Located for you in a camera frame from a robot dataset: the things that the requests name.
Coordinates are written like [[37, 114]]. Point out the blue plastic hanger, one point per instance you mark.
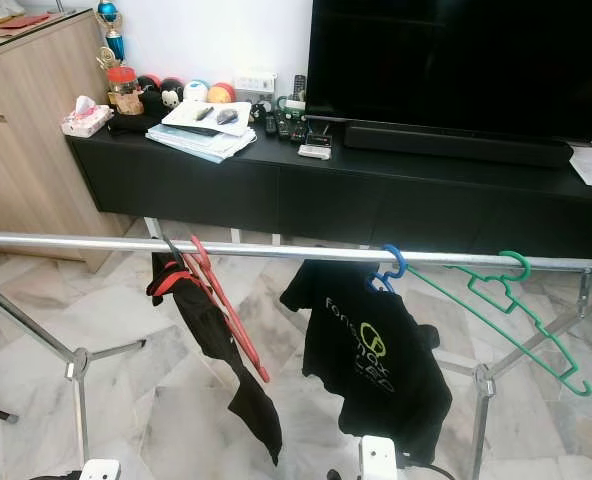
[[399, 262]]

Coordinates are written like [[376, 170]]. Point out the black shirt green logo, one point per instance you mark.
[[376, 390]]

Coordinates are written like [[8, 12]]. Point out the dark grey hanger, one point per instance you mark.
[[172, 247]]

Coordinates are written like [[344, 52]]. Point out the red plastic hanger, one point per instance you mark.
[[264, 375]]

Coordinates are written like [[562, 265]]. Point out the green plastic hanger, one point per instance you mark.
[[524, 262]]

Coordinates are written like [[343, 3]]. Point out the light wooden cabinet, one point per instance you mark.
[[16, 150]]

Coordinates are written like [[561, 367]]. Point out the silver metal clothes rack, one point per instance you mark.
[[76, 242]]

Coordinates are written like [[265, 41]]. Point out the pink tissue box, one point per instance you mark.
[[84, 120]]

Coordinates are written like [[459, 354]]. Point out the jar with red lid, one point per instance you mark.
[[122, 78]]

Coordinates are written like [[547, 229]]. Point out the red booklet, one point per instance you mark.
[[36, 20]]

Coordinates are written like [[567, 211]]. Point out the black plush toy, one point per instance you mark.
[[171, 94]]

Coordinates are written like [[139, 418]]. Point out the stack of papers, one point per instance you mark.
[[201, 140]]

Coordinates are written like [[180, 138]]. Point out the black marker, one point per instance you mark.
[[203, 114]]

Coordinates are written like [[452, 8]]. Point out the black shirt red collar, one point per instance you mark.
[[216, 340]]

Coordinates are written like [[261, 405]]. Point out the blue gold trophy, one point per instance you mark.
[[107, 14]]

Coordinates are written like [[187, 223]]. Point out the blue white round toy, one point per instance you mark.
[[196, 91]]

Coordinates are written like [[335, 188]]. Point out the orange round toy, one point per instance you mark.
[[220, 94]]

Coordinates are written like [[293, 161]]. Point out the small white device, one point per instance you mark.
[[315, 151]]

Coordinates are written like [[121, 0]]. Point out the black remote control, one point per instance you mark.
[[300, 88]]

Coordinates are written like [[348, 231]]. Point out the black TV console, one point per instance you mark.
[[336, 200]]

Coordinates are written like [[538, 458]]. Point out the black soundbar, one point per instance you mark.
[[456, 143]]

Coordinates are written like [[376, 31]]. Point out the black television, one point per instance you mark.
[[436, 60]]

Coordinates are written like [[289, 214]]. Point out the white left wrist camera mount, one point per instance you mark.
[[101, 470]]

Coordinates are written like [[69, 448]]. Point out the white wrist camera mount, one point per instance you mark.
[[378, 458], [101, 470]]

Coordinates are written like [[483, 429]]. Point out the white wall socket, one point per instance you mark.
[[254, 82]]

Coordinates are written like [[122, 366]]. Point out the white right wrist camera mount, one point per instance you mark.
[[378, 458]]

